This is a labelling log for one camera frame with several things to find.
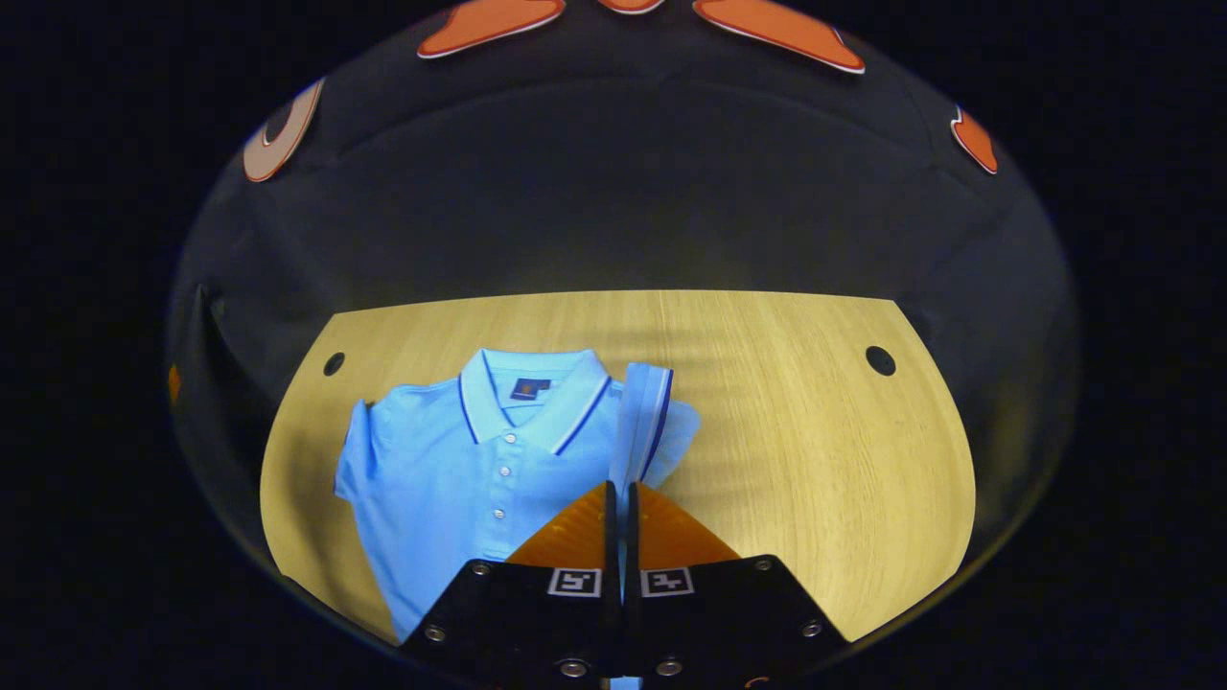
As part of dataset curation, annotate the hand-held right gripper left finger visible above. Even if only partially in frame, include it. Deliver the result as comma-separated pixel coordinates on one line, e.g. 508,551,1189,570
401,481,622,686

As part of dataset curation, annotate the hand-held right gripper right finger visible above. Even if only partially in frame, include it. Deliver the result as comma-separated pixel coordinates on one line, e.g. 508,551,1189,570
623,482,850,686

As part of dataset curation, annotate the light blue polo T-shirt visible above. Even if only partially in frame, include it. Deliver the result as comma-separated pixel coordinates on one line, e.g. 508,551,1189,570
334,347,703,643

